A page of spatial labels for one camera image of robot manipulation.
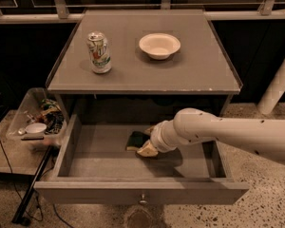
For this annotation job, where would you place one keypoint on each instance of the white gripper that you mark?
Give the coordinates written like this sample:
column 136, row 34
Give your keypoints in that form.
column 157, row 139

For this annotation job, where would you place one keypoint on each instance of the green and yellow sponge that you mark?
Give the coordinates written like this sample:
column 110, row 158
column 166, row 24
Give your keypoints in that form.
column 136, row 140

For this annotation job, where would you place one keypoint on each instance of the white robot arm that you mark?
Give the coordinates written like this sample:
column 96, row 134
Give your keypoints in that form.
column 190, row 126

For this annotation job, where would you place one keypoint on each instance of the metal drawer knob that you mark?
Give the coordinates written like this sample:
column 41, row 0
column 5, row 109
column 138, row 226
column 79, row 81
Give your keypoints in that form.
column 142, row 200

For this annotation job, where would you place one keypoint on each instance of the open grey top drawer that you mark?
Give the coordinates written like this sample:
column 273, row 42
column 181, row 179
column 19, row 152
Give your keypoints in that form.
column 94, row 167

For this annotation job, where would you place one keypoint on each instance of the grey cabinet with counter top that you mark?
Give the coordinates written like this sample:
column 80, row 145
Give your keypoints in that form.
column 200, row 67

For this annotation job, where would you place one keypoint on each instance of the white paper bowl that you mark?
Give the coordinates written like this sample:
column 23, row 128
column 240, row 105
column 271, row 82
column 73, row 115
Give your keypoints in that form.
column 159, row 46

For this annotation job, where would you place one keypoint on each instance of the colourful clutter in bin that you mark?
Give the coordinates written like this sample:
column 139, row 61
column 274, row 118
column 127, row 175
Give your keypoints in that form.
column 50, row 115

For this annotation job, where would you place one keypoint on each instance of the green soda can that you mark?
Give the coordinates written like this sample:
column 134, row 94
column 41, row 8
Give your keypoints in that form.
column 98, row 50

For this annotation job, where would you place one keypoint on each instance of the clear plastic storage bin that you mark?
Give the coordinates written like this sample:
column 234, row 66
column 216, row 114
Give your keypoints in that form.
column 31, row 105

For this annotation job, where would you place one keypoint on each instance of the small white bowl in bin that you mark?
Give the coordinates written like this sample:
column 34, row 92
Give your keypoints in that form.
column 36, row 128

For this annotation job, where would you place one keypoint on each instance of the black metal stand leg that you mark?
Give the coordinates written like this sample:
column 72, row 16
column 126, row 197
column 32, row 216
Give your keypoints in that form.
column 18, row 217

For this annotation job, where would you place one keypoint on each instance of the metal window railing frame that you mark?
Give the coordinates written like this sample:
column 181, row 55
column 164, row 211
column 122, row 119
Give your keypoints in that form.
column 66, row 10

